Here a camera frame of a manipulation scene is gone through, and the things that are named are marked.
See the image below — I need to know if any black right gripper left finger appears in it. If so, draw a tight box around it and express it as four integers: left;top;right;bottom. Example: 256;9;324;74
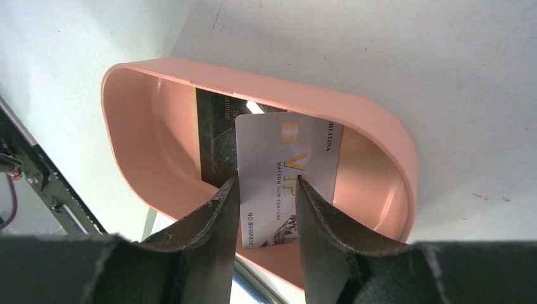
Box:
1;177;239;303

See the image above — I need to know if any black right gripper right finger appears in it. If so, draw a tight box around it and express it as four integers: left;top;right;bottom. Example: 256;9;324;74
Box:
295;178;536;303

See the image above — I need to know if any silver VIP credit card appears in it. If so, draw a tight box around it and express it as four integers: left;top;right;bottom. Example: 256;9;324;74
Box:
236;111;343;249

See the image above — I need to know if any pink oval tray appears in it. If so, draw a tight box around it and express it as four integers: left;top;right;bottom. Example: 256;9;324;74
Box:
101;58;419;288

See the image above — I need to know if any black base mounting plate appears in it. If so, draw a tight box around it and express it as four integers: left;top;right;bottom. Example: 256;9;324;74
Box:
1;100;106;235

